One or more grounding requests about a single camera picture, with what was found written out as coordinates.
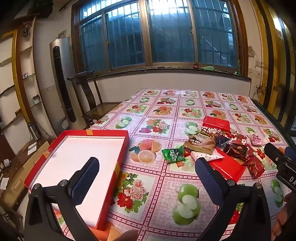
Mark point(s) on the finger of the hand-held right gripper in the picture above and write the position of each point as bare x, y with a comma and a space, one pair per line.
274, 151
291, 152

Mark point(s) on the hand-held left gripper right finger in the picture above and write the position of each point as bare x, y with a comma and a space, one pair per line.
208, 178

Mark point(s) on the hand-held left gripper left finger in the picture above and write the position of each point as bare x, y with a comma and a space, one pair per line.
89, 176

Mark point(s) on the pink bear print packet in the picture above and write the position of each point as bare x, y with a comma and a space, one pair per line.
256, 139

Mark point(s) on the white red-dotted packet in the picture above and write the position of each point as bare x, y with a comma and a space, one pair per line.
208, 156

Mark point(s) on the dark red snack packet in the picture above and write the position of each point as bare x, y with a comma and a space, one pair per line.
255, 165

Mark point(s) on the large red packet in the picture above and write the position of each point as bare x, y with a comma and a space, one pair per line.
229, 168

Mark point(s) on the red box with white inside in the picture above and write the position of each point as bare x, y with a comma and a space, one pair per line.
81, 150

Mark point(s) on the red white-flower print packet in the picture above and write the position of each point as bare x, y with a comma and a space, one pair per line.
240, 139

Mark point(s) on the brown snack packet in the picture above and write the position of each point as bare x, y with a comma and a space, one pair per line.
201, 142

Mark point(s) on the dark red almond print packet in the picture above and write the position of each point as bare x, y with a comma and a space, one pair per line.
235, 151

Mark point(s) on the dark purple candy packet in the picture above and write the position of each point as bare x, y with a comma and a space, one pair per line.
222, 140

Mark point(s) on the green snack packet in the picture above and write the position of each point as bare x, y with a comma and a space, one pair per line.
173, 155

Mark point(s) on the red white patterned packet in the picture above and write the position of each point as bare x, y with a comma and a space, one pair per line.
216, 131

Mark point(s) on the shiny red snack packet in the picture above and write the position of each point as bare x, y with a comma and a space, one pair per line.
217, 124

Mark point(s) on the person's right hand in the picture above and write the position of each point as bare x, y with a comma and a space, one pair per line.
285, 220

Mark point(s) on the fruit and flower print tablecloth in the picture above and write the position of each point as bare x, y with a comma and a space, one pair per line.
161, 185

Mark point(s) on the low wooden cabinet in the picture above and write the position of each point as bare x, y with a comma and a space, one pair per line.
23, 176

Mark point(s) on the steel thermos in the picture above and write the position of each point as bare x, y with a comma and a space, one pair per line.
33, 131

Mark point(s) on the dark wooden chair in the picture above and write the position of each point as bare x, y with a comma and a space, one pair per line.
87, 92

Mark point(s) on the green bottle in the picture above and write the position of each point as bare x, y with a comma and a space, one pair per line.
238, 69

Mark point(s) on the yellow framed door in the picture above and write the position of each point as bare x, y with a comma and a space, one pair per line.
270, 58

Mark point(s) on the green cloth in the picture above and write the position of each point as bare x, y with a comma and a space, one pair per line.
208, 68

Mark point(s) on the silver tower air conditioner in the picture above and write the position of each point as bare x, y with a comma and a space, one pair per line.
61, 69

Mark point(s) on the small red box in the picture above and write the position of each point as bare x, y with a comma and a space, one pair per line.
195, 66

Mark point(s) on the barred window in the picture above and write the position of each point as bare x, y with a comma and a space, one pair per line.
171, 34

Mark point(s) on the wooden wall cabinet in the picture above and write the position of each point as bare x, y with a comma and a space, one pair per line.
23, 92

